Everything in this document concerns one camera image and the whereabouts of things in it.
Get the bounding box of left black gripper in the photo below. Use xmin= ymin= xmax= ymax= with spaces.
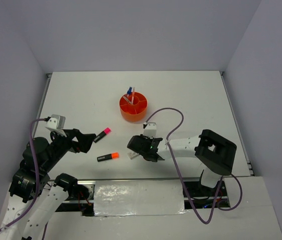
xmin=43 ymin=127 xmax=96 ymax=171

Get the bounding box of orange black highlighter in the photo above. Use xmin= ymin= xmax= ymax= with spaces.
xmin=97 ymin=152 xmax=119 ymax=162

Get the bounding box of orange thin highlighter pen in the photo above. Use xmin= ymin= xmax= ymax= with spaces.
xmin=131 ymin=87 xmax=135 ymax=105

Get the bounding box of clear bottle blue cap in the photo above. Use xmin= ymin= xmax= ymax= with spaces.
xmin=125 ymin=86 xmax=133 ymax=98

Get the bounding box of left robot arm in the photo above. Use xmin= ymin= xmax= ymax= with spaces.
xmin=0 ymin=128 xmax=96 ymax=240

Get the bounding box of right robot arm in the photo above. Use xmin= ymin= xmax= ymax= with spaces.
xmin=127 ymin=129 xmax=237 ymax=196

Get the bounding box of pink black highlighter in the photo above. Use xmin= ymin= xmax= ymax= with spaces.
xmin=93 ymin=127 xmax=111 ymax=143

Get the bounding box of orange round compartment organizer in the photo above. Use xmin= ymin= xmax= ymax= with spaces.
xmin=119 ymin=92 xmax=148 ymax=122

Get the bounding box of silver foil tape panel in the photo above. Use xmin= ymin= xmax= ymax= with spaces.
xmin=94 ymin=180 xmax=185 ymax=217

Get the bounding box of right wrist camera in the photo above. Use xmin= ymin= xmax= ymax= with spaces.
xmin=143 ymin=122 xmax=157 ymax=139

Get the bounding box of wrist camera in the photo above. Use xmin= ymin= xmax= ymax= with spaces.
xmin=45 ymin=114 xmax=67 ymax=137
xmin=143 ymin=122 xmax=157 ymax=139

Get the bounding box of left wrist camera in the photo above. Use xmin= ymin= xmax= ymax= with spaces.
xmin=45 ymin=114 xmax=67 ymax=137

